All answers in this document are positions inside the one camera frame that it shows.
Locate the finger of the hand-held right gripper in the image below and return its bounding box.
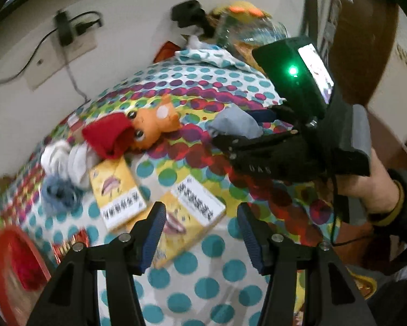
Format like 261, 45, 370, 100
247, 106, 301, 127
211, 132, 302, 164

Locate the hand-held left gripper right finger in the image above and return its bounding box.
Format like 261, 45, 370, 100
237, 203, 375, 326

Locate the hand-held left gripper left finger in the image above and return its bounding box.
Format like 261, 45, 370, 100
26, 201, 167, 326

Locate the light blue sock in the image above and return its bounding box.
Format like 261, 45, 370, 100
205, 105, 264, 140

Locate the yellow medicine box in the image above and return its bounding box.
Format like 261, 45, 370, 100
125, 175, 226, 269
89, 158, 148, 232

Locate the shiny red packet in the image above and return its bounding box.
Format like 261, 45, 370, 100
52, 230, 91, 263

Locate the white sock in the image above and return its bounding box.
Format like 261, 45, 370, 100
40, 140, 72, 178
68, 145, 101, 191

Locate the red sock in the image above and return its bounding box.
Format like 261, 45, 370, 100
82, 114, 135, 160
8, 247, 48, 291

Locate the red plastic basin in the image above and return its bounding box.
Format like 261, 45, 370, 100
0, 226, 54, 326

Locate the person's right hand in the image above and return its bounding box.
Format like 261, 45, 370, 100
344, 149, 401, 223

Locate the polka dot tablecloth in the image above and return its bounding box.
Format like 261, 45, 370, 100
0, 46, 343, 326

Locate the clear plastic bottle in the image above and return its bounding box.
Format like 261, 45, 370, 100
215, 13, 290, 52

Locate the orange plush toy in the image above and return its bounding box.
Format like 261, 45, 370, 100
124, 94, 184, 152

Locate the large cardboard box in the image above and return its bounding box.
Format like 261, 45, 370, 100
366, 7, 407, 144

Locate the white crumpled cloth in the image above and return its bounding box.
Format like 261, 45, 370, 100
182, 35, 209, 51

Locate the yellow plush toy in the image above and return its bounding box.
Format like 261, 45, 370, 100
208, 0, 273, 21

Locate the orange red packet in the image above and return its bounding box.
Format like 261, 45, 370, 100
155, 41, 183, 64

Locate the yellow wristband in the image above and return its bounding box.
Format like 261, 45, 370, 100
368, 179, 405, 227

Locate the small cardboard piece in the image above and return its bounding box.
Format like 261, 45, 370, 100
0, 174, 18, 191

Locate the black power adapter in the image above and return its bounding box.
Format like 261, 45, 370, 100
54, 11, 76, 47

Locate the black camera device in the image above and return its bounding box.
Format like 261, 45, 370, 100
171, 0, 215, 39

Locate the thin adapter cable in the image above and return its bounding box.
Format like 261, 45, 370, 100
64, 45, 90, 105

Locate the white wall outlet plate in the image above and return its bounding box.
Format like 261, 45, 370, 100
26, 28, 99, 91

